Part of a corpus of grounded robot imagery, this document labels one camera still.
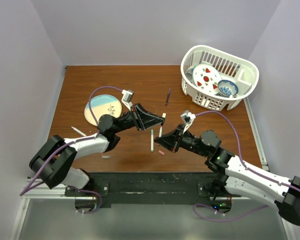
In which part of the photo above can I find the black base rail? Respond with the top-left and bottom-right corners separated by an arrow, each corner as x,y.
64,171 -> 233,210

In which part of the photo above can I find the round pastel plate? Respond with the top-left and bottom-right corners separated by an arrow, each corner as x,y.
90,94 -> 122,121

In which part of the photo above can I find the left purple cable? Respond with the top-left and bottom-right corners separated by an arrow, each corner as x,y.
19,85 -> 127,214

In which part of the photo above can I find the strawberry pattern plate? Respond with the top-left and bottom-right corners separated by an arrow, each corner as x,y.
192,63 -> 222,95

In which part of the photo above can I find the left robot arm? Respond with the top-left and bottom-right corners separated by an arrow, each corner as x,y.
29,103 -> 165,196

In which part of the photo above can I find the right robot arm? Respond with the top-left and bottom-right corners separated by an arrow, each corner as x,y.
154,124 -> 300,226

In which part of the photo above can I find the purple pen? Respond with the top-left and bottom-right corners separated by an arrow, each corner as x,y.
165,88 -> 171,106

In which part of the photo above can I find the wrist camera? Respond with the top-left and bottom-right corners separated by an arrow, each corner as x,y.
121,89 -> 134,111
180,110 -> 196,134

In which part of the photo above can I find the blue and white bowl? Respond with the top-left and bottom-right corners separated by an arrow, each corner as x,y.
217,79 -> 239,98

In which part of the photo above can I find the white marker with green end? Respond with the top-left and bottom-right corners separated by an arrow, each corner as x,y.
150,129 -> 154,153

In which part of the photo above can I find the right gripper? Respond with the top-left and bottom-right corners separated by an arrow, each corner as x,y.
154,124 -> 209,158

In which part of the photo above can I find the white pen at table edge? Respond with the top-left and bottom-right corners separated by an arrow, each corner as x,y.
71,126 -> 87,137

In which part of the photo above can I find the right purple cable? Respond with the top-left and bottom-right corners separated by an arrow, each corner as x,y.
192,110 -> 300,223

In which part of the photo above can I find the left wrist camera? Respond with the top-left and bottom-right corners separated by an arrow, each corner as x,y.
121,89 -> 134,111

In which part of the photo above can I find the small black-tipped white marker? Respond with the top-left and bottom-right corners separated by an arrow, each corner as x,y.
158,125 -> 163,138

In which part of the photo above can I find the purple cable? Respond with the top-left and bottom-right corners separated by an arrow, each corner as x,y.
192,110 -> 300,223
19,85 -> 127,214

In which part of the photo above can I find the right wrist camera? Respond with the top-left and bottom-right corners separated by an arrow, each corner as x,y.
180,110 -> 196,134

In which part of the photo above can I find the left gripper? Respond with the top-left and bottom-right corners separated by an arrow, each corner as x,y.
112,103 -> 164,135

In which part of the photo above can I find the white plastic dish basket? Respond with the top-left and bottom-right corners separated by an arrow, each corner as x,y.
180,45 -> 260,112

